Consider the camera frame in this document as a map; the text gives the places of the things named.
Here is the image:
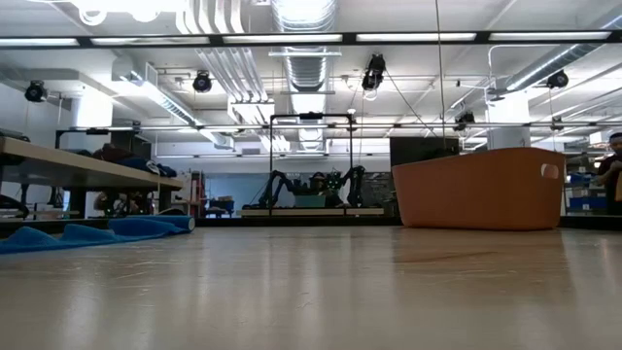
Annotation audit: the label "blue elastic bandage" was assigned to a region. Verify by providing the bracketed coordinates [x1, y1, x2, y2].
[0, 214, 196, 256]

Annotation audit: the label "black monitor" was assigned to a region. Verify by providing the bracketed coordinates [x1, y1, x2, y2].
[389, 136, 461, 167]

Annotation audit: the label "black aluminium table frame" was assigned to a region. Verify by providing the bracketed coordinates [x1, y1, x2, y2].
[0, 216, 622, 238]

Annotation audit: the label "black device on side table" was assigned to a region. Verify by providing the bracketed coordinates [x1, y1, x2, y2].
[0, 126, 31, 143]

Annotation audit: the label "black horizontal rig bar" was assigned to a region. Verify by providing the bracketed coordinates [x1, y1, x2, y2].
[0, 28, 622, 50]

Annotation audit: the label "orange plastic bin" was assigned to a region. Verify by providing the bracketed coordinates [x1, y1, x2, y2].
[391, 147, 567, 231]

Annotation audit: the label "distant horizontal rig bar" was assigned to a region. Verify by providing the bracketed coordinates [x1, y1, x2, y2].
[55, 121, 622, 133]

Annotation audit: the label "black ceiling-hung camera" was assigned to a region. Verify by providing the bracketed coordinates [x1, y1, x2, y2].
[361, 52, 388, 92]
[454, 110, 476, 132]
[546, 69, 570, 90]
[191, 70, 214, 93]
[23, 80, 49, 103]

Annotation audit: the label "distant black rig frame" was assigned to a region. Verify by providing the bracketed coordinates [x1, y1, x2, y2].
[268, 112, 355, 218]

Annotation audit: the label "wooden side table top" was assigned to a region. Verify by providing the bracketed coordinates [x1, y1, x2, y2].
[0, 135, 186, 192]

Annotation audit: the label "person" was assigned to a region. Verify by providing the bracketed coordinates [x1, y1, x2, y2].
[306, 172, 341, 208]
[596, 131, 622, 216]

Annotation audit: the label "teal laptop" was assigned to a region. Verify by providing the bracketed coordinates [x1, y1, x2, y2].
[294, 193, 327, 209]

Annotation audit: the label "blue storage bins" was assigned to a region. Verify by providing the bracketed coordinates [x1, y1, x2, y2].
[566, 172, 608, 213]

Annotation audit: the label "distant wooden table top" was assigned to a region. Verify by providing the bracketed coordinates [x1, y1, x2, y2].
[241, 207, 385, 218]

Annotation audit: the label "thin hanging cable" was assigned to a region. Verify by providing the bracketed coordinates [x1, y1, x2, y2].
[434, 0, 447, 150]

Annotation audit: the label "pile of clothes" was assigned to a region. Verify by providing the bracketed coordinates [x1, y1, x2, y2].
[89, 143, 179, 179]

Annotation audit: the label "silver ventilation duct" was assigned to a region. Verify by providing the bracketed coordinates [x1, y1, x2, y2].
[269, 0, 341, 152]

